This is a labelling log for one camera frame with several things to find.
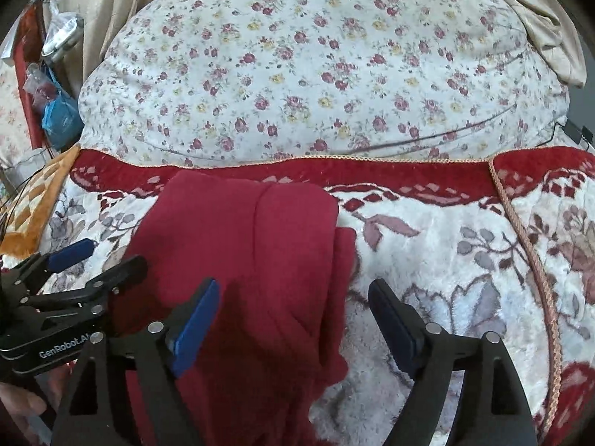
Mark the white plush floral blanket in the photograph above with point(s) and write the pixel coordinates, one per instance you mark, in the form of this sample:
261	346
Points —
465	265

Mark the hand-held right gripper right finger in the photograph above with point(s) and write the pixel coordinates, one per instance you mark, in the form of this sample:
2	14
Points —
395	325

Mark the person's left hand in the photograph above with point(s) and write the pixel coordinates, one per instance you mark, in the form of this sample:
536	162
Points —
16	402

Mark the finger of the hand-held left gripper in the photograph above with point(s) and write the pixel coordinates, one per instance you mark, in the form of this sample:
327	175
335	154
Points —
116	278
69	253

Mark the blue plastic bag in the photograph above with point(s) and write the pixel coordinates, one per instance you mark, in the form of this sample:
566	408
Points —
60	116

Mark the beige cloth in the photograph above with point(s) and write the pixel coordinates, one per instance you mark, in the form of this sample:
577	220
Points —
534	9

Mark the clear plastic bag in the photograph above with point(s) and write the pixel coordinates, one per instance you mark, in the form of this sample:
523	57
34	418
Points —
62	32

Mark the floral print quilt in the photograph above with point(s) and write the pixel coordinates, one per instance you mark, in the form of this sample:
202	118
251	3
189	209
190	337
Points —
325	55

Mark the beige curtain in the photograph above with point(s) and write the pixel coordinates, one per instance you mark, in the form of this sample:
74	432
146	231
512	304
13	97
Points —
107	4

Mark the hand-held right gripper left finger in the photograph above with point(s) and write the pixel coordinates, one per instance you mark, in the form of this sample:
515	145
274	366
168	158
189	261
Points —
197	325

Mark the red fleece garment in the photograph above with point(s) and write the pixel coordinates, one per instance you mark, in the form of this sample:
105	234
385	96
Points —
260	251

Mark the orange patterned mat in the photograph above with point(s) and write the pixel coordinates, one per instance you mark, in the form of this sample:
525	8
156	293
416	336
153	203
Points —
32	209

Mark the red wooden frame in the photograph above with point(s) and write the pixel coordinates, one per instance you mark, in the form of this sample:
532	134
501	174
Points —
25	69

